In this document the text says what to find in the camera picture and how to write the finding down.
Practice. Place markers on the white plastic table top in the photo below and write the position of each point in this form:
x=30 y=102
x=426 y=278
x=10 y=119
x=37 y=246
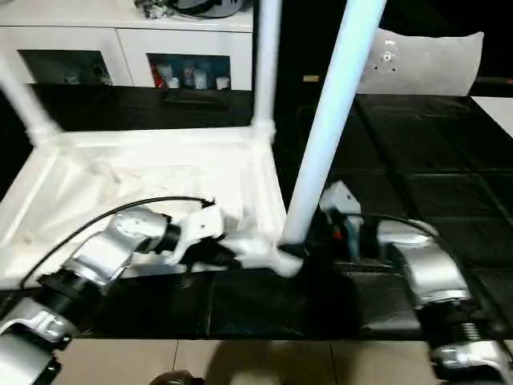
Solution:
x=140 y=168

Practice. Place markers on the white plastic table leg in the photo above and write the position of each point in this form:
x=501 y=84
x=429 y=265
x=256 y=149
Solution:
x=20 y=96
x=266 y=60
x=332 y=100

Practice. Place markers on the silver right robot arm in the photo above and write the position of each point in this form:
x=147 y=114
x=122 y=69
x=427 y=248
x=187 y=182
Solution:
x=433 y=272

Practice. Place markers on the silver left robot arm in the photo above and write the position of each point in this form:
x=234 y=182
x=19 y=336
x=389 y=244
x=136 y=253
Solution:
x=112 y=244

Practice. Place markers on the black work mat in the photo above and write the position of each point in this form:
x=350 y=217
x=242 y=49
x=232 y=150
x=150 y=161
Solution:
x=421 y=160

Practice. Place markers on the small yellow label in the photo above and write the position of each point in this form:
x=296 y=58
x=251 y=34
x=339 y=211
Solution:
x=311 y=78

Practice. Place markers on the small white cup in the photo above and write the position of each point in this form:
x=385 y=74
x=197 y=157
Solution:
x=173 y=83
x=221 y=83

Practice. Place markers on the tall white jar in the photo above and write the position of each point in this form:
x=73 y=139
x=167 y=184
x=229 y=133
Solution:
x=199 y=79

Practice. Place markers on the small red bottle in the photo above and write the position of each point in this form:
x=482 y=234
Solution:
x=157 y=77

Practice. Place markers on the grey printed cushion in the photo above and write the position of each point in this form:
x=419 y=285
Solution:
x=433 y=68

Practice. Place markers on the black tall furniture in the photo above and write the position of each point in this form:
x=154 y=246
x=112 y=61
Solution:
x=300 y=40

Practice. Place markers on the white flat sheet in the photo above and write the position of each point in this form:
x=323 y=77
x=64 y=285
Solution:
x=497 y=112

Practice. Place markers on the white glass-door cabinet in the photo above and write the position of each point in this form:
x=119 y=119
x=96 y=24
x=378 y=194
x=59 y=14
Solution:
x=120 y=36

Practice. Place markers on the dark crumpled cloth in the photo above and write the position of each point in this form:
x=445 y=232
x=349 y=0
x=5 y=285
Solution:
x=154 y=8

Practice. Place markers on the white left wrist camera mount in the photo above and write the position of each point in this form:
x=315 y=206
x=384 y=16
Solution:
x=200 y=226

